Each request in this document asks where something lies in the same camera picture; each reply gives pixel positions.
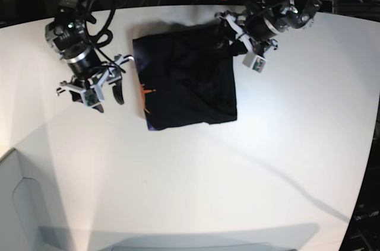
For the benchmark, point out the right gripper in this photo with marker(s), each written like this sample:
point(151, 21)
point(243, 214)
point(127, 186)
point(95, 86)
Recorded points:
point(89, 72)

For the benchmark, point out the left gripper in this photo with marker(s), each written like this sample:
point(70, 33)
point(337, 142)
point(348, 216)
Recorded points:
point(248, 33)

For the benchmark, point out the black T-shirt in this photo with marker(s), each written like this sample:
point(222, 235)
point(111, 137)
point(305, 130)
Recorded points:
point(186, 77)

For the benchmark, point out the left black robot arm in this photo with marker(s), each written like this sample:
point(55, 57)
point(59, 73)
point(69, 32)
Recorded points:
point(293, 14)

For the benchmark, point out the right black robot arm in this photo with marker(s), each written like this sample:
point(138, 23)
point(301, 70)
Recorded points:
point(70, 28)

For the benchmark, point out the white plastic bin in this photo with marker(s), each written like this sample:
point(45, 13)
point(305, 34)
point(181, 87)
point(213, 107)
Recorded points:
point(20, 228)

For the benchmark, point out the black equipment at right edge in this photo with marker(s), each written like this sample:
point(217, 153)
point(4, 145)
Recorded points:
point(363, 230)

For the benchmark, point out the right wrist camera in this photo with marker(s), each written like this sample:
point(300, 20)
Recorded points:
point(90, 98)

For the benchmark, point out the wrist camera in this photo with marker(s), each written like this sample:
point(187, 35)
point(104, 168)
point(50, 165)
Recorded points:
point(90, 98)
point(254, 61)

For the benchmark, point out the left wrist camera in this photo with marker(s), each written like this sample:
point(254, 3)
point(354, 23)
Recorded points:
point(254, 61)

